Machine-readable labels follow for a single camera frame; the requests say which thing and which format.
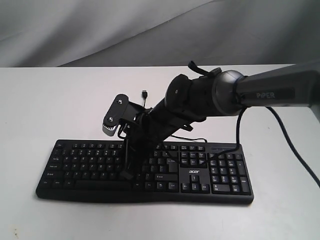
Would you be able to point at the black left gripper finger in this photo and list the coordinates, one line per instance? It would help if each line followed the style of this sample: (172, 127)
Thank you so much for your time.
(126, 171)

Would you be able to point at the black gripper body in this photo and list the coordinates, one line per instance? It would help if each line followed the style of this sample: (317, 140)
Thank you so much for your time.
(150, 128)

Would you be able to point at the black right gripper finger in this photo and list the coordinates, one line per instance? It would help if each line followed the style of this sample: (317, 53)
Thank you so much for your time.
(137, 158)

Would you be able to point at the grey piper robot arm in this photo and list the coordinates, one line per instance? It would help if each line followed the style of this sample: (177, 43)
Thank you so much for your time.
(217, 93)

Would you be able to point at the black acer keyboard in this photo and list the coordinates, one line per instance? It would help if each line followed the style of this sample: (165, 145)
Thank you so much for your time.
(191, 172)

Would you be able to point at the grey backdrop cloth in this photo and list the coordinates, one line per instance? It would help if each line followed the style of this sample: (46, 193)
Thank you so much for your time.
(132, 33)

